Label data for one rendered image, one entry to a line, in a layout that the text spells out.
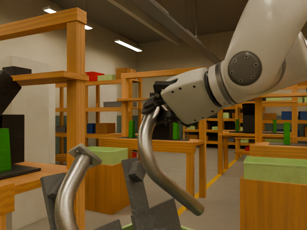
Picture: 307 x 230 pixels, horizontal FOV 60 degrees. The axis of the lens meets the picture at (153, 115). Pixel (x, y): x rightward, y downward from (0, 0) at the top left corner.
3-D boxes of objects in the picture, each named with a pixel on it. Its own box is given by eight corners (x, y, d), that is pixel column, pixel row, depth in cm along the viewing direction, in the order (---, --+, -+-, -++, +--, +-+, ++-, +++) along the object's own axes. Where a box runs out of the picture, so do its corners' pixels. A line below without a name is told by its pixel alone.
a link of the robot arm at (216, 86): (243, 86, 54) (229, 91, 56) (222, 52, 50) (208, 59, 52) (241, 114, 48) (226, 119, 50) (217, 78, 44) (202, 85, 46)
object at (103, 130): (129, 176, 541) (129, 65, 541) (42, 166, 650) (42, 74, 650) (142, 171, 590) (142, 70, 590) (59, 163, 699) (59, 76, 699)
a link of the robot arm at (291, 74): (229, 106, 45) (246, 101, 52) (317, 76, 37) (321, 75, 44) (213, 60, 45) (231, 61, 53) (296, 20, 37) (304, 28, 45)
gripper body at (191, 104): (234, 93, 55) (189, 109, 62) (209, 54, 51) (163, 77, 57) (232, 117, 50) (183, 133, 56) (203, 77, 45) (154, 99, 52)
